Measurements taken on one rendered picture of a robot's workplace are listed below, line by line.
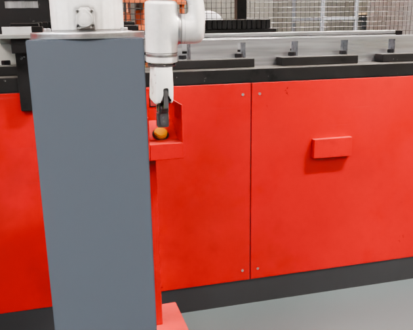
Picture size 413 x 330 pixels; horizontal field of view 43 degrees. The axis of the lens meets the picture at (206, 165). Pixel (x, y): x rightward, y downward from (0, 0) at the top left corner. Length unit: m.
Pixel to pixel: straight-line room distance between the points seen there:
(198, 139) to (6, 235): 0.70
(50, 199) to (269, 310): 1.26
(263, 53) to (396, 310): 1.05
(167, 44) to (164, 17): 0.07
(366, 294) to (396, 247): 0.23
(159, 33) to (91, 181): 0.59
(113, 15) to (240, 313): 1.34
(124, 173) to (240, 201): 1.03
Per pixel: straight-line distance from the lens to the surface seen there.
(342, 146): 1.95
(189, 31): 1.38
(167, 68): 1.39
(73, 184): 0.89
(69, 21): 0.89
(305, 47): 1.98
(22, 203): 1.77
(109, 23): 0.89
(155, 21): 1.38
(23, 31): 1.73
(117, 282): 0.95
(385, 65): 2.01
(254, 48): 1.91
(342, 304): 2.09
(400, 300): 2.17
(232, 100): 1.77
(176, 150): 1.45
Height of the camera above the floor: 1.02
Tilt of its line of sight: 15 degrees down
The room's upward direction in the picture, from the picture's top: 1 degrees counter-clockwise
